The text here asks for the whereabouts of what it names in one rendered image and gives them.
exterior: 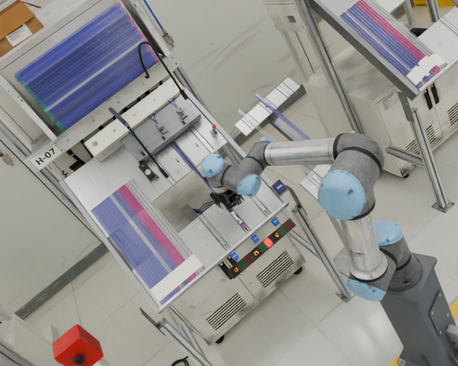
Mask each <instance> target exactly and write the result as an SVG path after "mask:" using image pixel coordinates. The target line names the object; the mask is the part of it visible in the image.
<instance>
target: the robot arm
mask: <svg viewBox="0 0 458 366"><path fill-rule="evenodd" d="M384 163H385V157H384V153H383V151H382V148H381V147H380V146H379V144H378V143H377V142H376V141H375V140H373V139H372V138H371V137H368V136H366V135H364V134H357V133H344V134H338V135H337V136H336V137H335V138H325V139H308V140H299V141H290V142H275V141H274V140H272V139H271V138H267V137H261V138H260V139H259V140H258V141H257V142H256V143H255V144H254V145H253V147H252V149H251V150H250V151H249V153H248V154H247V155H246V157H245V158H244V159H243V160H242V161H241V163H240V164H239V166H238V167H235V166H233V165H230V164H228V163H226V162H224V160H223V159H222V158H221V156H219V155H218V154H209V155H207V156H206V157H204V159H203V160H202V162H201V169H202V171H203V174H204V176H205V177H204V180H205V181H206V183H207V184H208V185H209V186H210V187H211V188H212V189H213V190H214V192H215V194H214V196H215V197H214V203H215V205H216V206H218V207H219V208H220V209H221V210H223V211H225V212H226V213H227V214H228V215H230V211H229V209H231V208H232V207H234V206H236V203H237V205H238V206H239V205H240V204H241V203H243V202H242V201H241V199H242V200H243V201H244V199H243V196H242V195H244V196H247V197H249V198H252V197H254V196H255V195H256V194H257V193H258V191H259V188H260V186H261V182H262V180H261V178H260V175H261V173H262V172H263V171H264V169H265V168H266V166H297V165H328V164H332V166H331V168H330V169H329V171H328V172H327V174H326V175H325V176H324V178H323V179H322V180H321V184H320V186H319V188H318V201H319V203H320V204H321V207H322V208H323V209H326V210H327V211H326V212H327V213H328V214H330V215H331V216H333V217H335V218H337V219H339V220H340V223H341V225H342V230H343V233H344V236H345V240H346V243H347V247H348V250H349V253H350V257H349V259H348V263H347V265H348V269H349V272H350V275H349V277H348V278H347V282H346V287H347V289H348V290H349V291H351V292H352V293H354V294H355V295H357V296H359V297H361V298H363V299H366V300H368V301H381V300H382V298H383V296H384V295H385V294H386V290H387V289H390V290H396V291H401V290H408V289H410V288H413V287H414V286H415V285H416V284H417V283H418V282H419V281H420V280H421V279H422V276H423V268H422V264H421V262H420V260H419V259H418V258H417V257H416V256H415V255H414V254H413V253H412V252H411V251H410V250H409V247H408V245H407V243H406V240H405V238H404V236H403V232H402V230H401V229H400V227H399V226H398V225H397V224H396V223H395V222H393V221H387V220H382V221H377V222H375V223H374V221H373V217H372V211H373V210H374V207H375V197H374V185H375V183H376V181H377V179H378V177H379V175H380V174H381V172H382V170H383V166H384ZM243 204H244V203H243ZM228 208H229V209H228Z"/></svg>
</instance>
